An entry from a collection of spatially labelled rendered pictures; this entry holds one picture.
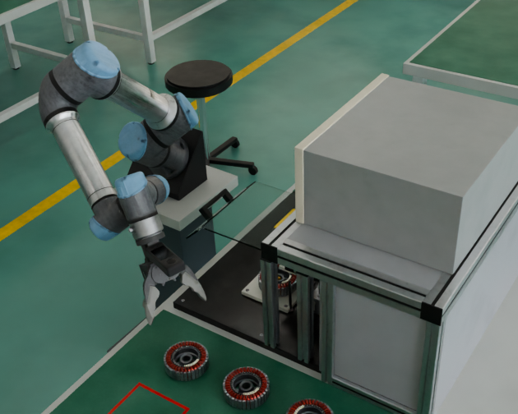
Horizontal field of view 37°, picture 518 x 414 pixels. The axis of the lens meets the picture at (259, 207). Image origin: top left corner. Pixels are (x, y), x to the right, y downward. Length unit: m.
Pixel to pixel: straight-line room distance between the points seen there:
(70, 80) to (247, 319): 0.78
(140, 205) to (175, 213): 0.71
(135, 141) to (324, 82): 2.76
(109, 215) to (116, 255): 1.66
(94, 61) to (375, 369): 1.04
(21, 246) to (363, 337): 2.34
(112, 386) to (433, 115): 1.02
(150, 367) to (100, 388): 0.13
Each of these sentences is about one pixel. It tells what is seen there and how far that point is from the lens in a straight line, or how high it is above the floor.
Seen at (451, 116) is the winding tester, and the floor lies 1.32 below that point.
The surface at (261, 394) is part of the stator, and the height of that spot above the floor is 0.78.
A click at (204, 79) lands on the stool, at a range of 3.83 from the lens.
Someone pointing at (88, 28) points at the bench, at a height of 0.45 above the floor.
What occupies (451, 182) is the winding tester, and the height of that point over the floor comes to 1.32.
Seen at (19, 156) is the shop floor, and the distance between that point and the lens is 4.55.
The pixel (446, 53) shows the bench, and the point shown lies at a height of 0.75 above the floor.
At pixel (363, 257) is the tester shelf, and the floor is 1.11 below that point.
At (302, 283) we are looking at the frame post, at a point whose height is 1.02.
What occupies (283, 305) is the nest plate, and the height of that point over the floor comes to 0.78.
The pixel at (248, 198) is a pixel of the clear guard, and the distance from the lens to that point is 2.00.
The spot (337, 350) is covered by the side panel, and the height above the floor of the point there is 0.86.
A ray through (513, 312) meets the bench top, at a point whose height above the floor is 0.75.
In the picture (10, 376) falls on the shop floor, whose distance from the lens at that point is 3.18.
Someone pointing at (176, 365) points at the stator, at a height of 0.78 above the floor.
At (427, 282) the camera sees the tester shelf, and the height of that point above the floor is 1.11.
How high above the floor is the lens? 2.19
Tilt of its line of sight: 35 degrees down
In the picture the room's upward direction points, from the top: 3 degrees counter-clockwise
